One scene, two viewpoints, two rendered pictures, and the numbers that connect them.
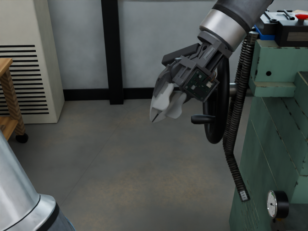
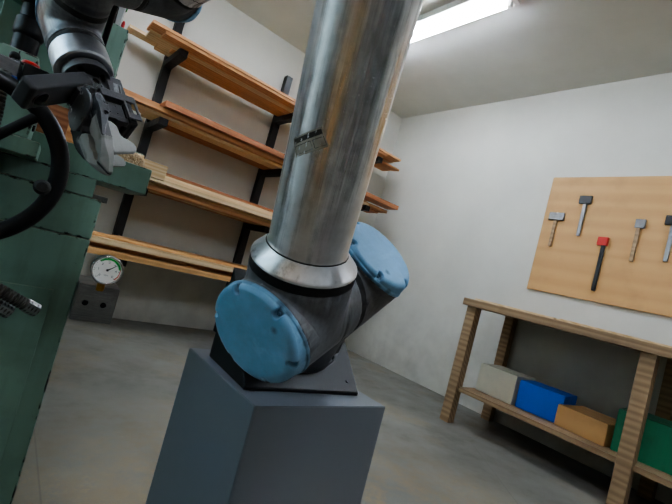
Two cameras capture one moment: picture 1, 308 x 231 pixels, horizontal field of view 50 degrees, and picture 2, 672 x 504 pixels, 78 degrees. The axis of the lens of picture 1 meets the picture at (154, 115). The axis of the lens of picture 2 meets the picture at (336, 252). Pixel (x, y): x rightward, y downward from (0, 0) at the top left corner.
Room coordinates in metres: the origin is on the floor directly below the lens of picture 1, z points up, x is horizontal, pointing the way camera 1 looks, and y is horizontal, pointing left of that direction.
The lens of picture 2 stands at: (0.67, 0.73, 0.78)
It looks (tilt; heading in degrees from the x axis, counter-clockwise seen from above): 3 degrees up; 234
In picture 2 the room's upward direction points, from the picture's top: 15 degrees clockwise
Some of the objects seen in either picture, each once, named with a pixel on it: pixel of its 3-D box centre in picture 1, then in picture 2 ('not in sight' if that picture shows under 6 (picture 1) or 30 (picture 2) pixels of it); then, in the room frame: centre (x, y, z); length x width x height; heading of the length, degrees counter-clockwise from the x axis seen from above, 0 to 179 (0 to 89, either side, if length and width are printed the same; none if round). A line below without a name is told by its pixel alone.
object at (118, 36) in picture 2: not in sight; (105, 52); (0.61, -0.71, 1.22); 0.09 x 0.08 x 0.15; 89
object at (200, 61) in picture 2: not in sight; (269, 204); (-0.90, -2.57, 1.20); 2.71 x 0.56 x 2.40; 3
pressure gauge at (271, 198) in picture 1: (278, 206); (105, 273); (0.51, -0.28, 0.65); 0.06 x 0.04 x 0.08; 179
